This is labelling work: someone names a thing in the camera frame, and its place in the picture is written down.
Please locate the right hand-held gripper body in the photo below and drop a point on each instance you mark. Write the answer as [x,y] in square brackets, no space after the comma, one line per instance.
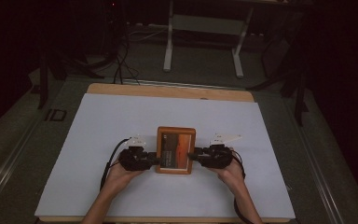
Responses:
[216,155]

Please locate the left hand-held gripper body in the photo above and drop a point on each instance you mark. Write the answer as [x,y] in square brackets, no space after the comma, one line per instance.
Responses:
[135,158]

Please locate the wooden picture frame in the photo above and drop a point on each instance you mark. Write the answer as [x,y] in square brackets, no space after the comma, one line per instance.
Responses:
[175,149]

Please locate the person's right hand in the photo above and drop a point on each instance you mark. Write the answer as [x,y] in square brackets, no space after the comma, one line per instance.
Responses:
[230,172]

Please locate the person's left hand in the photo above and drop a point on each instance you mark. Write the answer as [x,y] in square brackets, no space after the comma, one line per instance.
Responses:
[122,177]

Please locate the white table mat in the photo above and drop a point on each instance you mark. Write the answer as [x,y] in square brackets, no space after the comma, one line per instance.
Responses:
[155,112]

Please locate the wooden table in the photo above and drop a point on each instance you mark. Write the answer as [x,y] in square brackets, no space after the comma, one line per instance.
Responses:
[167,92]

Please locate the metal floor strip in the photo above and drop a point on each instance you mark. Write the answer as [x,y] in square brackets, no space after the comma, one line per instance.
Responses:
[180,84]

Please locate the black metal stand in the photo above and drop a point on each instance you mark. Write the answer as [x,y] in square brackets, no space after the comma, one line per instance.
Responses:
[45,77]
[300,93]

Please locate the black floor bracket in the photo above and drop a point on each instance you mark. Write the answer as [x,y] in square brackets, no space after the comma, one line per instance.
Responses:
[56,115]

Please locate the metal floor rail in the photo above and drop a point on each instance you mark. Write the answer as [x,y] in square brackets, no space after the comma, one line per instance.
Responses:
[320,174]
[9,158]

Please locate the white metal desk frame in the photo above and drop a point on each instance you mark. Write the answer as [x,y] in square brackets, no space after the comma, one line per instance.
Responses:
[208,25]

